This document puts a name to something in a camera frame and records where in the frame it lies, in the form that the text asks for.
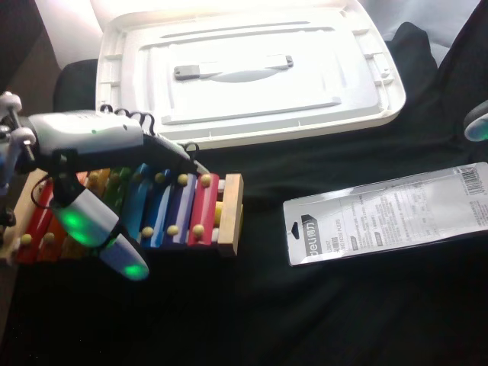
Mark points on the black table cloth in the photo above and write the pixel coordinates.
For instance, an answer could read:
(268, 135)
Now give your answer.
(228, 312)

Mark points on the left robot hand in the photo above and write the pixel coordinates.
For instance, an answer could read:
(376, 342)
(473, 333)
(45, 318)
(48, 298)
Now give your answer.
(87, 133)

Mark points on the yellow wooden cube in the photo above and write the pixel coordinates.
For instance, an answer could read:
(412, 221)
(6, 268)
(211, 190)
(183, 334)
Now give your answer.
(219, 215)

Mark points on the silver blister pack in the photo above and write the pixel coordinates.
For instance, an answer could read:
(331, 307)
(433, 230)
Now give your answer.
(381, 217)

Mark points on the white plastic box lid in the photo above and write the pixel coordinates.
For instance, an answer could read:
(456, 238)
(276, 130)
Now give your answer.
(267, 87)

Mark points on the rainbow wooden toy xylophone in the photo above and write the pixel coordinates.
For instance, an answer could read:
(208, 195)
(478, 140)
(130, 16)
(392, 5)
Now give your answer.
(206, 213)

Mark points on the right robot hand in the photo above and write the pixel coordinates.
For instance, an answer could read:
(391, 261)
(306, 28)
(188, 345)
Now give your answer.
(477, 124)

